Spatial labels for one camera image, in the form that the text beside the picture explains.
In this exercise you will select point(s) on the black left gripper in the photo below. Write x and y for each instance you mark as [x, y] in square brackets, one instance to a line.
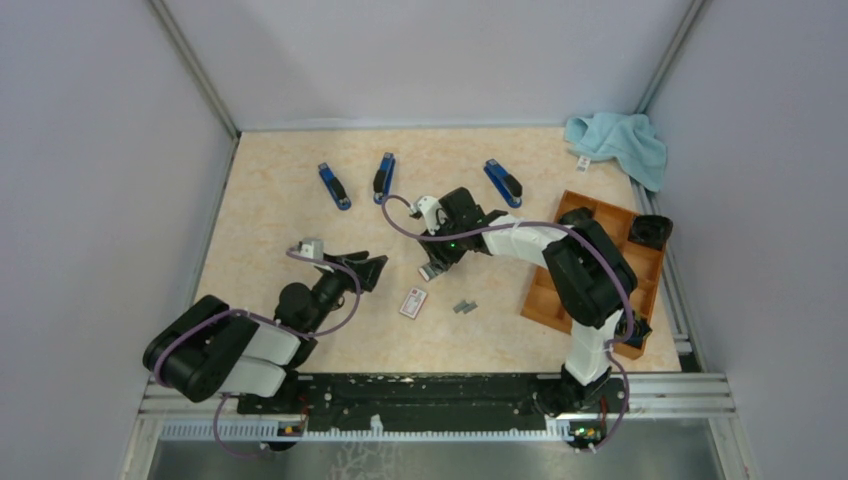
[368, 268]

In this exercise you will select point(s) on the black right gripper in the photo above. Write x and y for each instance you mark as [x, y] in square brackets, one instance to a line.
[440, 258]

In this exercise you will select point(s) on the blue black stapler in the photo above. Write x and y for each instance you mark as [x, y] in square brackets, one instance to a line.
[334, 186]
[383, 178]

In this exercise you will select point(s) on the silver staple strip box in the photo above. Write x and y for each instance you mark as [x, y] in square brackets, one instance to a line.
[430, 271]

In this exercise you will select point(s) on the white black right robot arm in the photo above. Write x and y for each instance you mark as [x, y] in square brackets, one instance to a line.
[592, 279]

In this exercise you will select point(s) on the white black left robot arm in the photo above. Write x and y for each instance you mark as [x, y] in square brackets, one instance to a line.
[214, 348]

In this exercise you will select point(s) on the red white staple box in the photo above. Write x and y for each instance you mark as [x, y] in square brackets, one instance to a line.
[413, 303]

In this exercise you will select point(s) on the brown wooden compartment tray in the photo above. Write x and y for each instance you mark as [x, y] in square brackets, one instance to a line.
[542, 303]

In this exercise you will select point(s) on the black item in tray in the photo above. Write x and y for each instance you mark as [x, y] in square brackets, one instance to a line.
[576, 216]

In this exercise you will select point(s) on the light blue cloth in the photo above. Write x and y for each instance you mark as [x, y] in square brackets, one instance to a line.
[630, 140]

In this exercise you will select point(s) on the black tape roll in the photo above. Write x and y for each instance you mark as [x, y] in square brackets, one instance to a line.
[650, 231]

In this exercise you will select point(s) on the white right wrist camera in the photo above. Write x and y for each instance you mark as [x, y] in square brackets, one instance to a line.
[427, 208]

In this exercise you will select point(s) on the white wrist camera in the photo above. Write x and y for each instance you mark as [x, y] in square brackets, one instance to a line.
[427, 208]
[311, 249]

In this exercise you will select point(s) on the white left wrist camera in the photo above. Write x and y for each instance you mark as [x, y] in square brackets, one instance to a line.
[311, 249]

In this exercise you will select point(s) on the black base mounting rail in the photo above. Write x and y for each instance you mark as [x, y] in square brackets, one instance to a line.
[451, 403]

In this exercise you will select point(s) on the white cable duct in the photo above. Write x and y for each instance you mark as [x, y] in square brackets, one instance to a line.
[274, 431]

